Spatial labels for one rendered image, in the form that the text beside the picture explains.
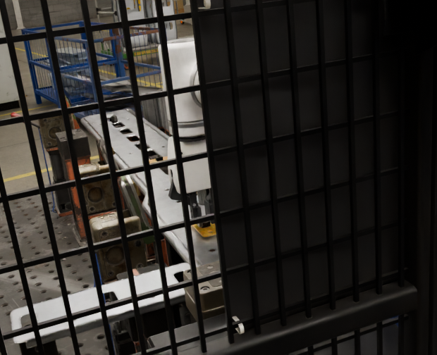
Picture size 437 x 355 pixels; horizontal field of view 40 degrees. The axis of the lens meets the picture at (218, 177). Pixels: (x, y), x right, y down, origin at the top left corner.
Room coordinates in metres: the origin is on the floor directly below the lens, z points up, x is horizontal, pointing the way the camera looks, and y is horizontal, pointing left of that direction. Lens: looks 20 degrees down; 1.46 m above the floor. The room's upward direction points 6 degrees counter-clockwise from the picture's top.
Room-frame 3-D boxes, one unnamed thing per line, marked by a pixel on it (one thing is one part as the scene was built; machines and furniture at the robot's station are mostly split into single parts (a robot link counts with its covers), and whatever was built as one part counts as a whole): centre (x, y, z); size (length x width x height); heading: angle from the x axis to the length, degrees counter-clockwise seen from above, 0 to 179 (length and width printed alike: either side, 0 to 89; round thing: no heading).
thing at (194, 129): (1.02, 0.03, 1.20); 0.09 x 0.08 x 0.03; 110
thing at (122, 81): (6.15, 0.99, 0.47); 1.20 x 0.80 x 0.95; 31
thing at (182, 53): (1.02, 0.03, 1.28); 0.09 x 0.08 x 0.13; 47
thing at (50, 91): (7.40, 1.62, 0.48); 1.20 x 0.80 x 0.95; 28
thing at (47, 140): (1.97, 0.52, 0.88); 0.15 x 0.11 x 0.36; 110
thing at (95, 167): (1.36, 0.29, 0.87); 0.12 x 0.09 x 0.35; 110
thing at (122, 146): (1.50, 0.16, 1.00); 1.38 x 0.22 x 0.02; 20
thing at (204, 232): (1.02, 0.03, 1.01); 0.08 x 0.04 x 0.01; 20
